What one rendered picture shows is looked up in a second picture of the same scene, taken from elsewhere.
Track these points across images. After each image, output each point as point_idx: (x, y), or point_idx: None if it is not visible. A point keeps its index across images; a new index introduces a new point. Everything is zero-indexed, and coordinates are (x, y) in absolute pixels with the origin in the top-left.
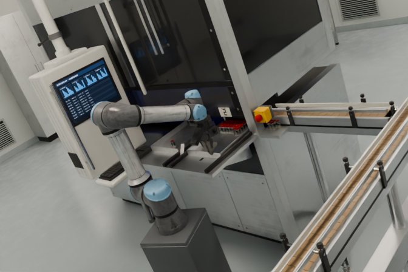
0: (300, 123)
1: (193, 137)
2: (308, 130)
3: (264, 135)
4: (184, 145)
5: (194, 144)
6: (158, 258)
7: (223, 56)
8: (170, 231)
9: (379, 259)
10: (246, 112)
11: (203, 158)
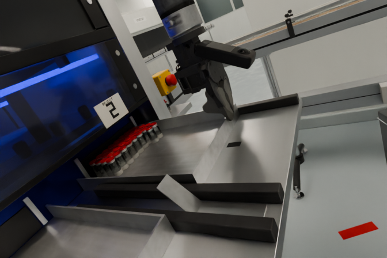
0: (176, 94)
1: (235, 50)
2: (183, 99)
3: (179, 114)
4: (170, 177)
5: (254, 57)
6: None
7: None
8: None
9: (318, 91)
10: (148, 85)
11: (232, 141)
